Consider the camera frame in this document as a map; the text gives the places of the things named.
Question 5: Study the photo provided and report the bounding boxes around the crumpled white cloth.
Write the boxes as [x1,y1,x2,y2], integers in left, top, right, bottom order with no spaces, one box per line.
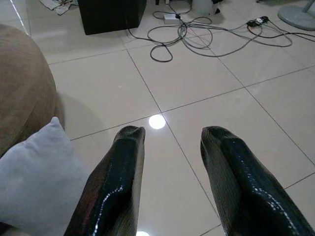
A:
[39,0,79,16]

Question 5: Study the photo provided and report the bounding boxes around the black power adapter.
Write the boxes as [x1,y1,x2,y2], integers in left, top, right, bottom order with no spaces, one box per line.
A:
[247,16,269,28]

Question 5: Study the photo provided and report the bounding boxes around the brown fabric sofa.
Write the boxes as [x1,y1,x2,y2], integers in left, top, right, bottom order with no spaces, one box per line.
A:
[0,24,66,236]

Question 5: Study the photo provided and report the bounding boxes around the light blue pillow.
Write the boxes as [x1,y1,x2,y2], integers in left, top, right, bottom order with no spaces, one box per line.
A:
[0,117,95,236]

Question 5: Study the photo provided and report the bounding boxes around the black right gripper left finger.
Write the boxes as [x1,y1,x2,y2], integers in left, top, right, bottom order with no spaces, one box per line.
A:
[63,125,146,236]

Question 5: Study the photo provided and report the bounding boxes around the black looped cable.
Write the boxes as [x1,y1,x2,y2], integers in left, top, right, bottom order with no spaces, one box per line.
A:
[126,27,173,62]

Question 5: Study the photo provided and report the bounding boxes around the white power strip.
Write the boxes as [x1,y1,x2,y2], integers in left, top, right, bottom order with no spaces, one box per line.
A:
[163,13,183,25]

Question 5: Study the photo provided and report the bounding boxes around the grey tangled cable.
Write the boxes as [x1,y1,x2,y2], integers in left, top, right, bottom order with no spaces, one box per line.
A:
[147,16,293,59]

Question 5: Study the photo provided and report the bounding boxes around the white plastic appliance base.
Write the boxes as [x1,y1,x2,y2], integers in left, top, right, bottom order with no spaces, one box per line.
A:
[193,0,221,16]

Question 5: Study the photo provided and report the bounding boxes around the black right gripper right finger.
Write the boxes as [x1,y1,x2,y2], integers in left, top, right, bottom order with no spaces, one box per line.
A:
[200,125,315,236]

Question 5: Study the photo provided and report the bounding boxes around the grey round fan base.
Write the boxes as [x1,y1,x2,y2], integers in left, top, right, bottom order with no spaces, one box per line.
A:
[277,0,315,25]

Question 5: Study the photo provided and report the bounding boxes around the black box cabinet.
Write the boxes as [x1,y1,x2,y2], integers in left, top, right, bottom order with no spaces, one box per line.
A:
[78,0,148,35]

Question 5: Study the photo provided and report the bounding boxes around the thin black cable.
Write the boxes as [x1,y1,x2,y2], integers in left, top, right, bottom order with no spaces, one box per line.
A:
[267,21,315,43]

